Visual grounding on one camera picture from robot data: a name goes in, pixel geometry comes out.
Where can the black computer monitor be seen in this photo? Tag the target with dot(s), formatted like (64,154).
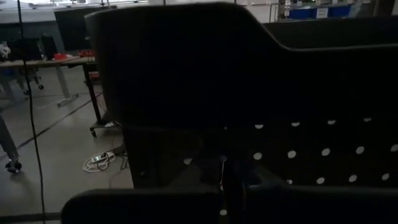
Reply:
(71,28)

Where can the black pegboard tool cart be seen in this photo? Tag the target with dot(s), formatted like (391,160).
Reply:
(217,77)

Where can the wooden side table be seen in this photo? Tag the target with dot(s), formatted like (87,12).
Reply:
(46,63)

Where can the white power strip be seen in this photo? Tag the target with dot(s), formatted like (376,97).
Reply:
(99,160)

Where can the black chair base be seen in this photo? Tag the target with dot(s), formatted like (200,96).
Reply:
(7,143)

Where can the blue storage bin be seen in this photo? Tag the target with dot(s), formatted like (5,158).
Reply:
(300,13)
(339,11)

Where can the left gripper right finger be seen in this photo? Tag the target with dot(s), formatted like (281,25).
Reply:
(311,205)

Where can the small red object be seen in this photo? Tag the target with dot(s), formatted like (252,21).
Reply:
(60,56)

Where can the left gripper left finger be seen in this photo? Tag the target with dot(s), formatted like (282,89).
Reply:
(140,207)

